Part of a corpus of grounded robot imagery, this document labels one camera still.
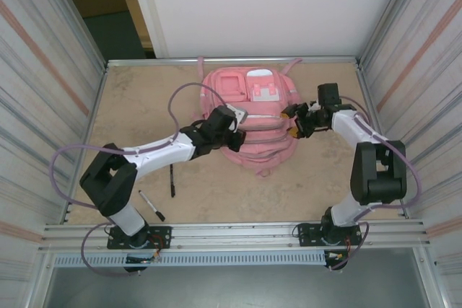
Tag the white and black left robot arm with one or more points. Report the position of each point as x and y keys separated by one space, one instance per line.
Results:
x=108 y=181

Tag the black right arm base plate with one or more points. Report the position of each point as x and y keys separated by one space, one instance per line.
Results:
x=307 y=234

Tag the aluminium mounting rail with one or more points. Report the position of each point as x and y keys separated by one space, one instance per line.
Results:
x=234 y=232

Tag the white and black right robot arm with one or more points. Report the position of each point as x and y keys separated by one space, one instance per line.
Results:
x=379 y=178

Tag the aluminium table frame side bar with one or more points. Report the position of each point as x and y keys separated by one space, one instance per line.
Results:
x=94 y=113
x=372 y=113

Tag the pink backpack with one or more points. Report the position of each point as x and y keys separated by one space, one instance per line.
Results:
x=260 y=142

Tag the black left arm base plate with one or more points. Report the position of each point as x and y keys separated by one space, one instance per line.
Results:
x=162 y=236

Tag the all-black marker pen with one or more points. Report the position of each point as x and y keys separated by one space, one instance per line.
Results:
x=173 y=181

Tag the white door frame post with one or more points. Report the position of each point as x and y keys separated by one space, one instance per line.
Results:
x=148 y=16

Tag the small electronics board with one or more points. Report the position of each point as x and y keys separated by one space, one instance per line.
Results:
x=142 y=259

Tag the aluminium table frame end bar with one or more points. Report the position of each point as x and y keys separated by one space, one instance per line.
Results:
x=144 y=61

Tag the white marker with black cap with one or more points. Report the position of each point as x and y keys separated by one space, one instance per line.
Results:
x=153 y=208

